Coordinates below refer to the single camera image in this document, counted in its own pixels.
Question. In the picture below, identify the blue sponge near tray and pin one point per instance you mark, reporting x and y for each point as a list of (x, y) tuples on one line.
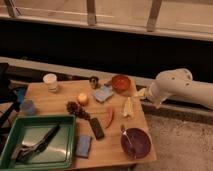
[(83, 146)]

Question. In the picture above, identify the purple bowl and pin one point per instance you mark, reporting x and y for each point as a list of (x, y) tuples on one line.
[(140, 141)]

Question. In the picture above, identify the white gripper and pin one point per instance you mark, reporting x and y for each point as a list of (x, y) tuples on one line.
[(151, 93)]

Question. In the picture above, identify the spoon in purple bowl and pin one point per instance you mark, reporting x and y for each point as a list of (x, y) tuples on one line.
[(124, 132)]

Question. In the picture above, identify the blue plastic cup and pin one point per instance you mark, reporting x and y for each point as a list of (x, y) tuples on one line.
[(28, 107)]

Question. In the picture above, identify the white paper cup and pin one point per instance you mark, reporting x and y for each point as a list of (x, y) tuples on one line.
[(51, 81)]

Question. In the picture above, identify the brown pine cone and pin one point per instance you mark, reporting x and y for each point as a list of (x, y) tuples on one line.
[(74, 109)]

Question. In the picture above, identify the red bowl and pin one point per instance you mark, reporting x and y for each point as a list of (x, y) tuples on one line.
[(120, 83)]

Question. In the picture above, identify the black pliers in tray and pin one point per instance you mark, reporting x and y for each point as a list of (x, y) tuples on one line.
[(23, 153)]

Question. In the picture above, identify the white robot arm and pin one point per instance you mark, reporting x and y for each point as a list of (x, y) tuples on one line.
[(178, 83)]

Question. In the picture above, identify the wooden table board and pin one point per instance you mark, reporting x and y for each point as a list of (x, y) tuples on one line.
[(107, 151)]

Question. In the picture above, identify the yellow round fruit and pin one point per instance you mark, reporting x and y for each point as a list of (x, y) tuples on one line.
[(82, 99)]

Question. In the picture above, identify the green plastic tray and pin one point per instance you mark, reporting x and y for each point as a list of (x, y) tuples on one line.
[(29, 131)]

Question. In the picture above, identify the black chair at left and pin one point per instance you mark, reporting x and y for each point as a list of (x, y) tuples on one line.
[(7, 94)]

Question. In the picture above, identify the red chili pepper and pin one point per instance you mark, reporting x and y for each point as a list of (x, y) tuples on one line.
[(110, 117)]

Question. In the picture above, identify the small dark metal cup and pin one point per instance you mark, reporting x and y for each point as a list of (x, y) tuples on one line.
[(94, 82)]

